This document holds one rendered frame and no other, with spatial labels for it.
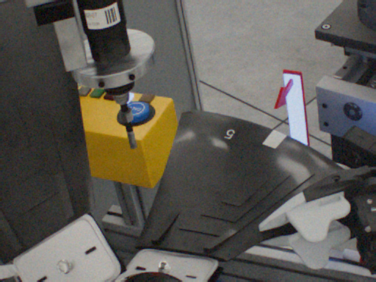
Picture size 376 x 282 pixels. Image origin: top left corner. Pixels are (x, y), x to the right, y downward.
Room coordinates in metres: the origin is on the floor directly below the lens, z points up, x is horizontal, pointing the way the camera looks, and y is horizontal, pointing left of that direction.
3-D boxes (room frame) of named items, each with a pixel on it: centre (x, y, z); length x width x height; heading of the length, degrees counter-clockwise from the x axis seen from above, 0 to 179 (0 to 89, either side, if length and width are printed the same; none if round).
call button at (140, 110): (1.07, 0.06, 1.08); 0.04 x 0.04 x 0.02
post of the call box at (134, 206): (1.10, 0.10, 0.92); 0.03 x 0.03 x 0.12; 57
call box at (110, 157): (1.10, 0.10, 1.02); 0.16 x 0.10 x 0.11; 57
